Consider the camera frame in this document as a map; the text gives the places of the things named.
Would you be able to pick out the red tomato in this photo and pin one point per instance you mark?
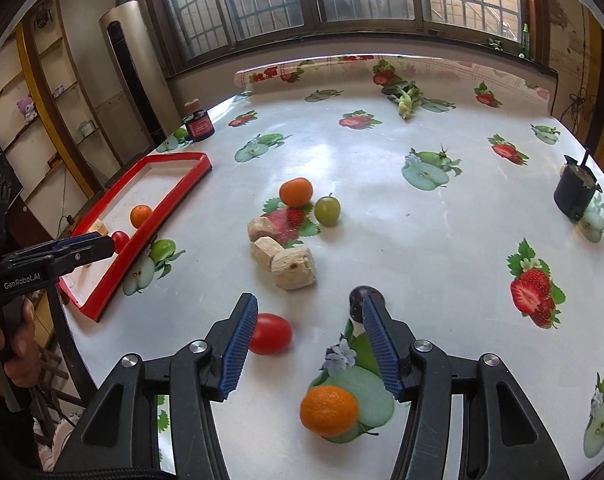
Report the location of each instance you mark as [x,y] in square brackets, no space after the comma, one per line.
[271,334]
[120,241]

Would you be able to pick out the black cylindrical container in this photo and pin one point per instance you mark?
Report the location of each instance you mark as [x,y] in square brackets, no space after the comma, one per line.
[576,190]

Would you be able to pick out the standing air conditioner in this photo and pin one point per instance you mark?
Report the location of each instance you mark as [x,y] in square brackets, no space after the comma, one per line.
[134,75]

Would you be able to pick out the orange tangerine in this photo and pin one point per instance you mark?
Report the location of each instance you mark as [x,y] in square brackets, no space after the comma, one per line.
[141,216]
[329,410]
[296,192]

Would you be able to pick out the dark red jar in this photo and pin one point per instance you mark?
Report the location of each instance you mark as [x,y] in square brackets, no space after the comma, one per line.
[198,124]

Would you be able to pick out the dark purple plum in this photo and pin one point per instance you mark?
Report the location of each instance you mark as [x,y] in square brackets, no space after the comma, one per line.
[356,300]

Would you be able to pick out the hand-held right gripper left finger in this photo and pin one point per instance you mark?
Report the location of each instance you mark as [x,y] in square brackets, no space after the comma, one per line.
[239,345]

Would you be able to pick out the green bottle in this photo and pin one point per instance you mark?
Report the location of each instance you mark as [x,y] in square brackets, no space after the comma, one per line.
[525,40]

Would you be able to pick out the purple plush toy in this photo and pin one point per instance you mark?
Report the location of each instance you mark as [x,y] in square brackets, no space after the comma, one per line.
[26,108]

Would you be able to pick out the fruit-print tablecloth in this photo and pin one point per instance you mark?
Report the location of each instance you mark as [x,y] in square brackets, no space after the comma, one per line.
[372,240]

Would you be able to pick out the green leafy vegetable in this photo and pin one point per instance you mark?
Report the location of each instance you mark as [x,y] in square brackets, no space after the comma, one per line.
[404,99]

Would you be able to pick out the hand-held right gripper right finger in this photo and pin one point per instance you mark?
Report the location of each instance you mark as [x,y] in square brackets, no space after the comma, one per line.
[382,347]

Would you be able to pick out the person's left hand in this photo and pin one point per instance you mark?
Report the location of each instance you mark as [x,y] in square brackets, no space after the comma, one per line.
[29,355]

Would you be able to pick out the wooden block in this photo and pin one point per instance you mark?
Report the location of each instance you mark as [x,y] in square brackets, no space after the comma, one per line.
[263,229]
[264,255]
[100,227]
[293,267]

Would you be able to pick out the green plum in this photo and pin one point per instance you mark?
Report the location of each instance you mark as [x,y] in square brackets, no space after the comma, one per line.
[327,210]

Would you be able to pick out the red rectangular tray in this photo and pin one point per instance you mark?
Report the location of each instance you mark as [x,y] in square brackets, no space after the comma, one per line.
[174,180]

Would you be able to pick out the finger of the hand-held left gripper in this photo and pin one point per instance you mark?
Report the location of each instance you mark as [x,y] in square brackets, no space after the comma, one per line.
[89,255]
[72,243]

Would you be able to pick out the small green box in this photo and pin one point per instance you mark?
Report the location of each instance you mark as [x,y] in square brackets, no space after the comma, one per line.
[85,130]

